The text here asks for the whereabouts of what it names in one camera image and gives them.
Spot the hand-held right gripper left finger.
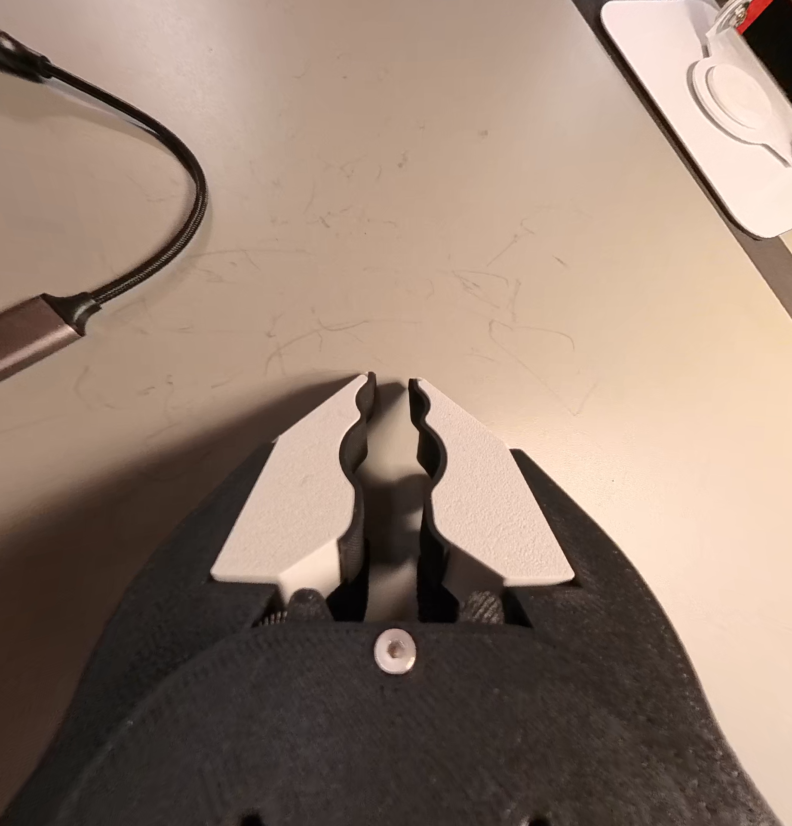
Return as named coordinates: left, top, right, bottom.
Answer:
left=210, top=372, right=378, bottom=598

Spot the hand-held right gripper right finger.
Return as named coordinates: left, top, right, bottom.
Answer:
left=409, top=377, right=576, bottom=598

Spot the white stand base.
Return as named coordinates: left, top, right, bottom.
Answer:
left=601, top=0, right=792, bottom=240

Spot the black braided grey-plug cable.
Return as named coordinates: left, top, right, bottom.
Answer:
left=0, top=22, right=209, bottom=388

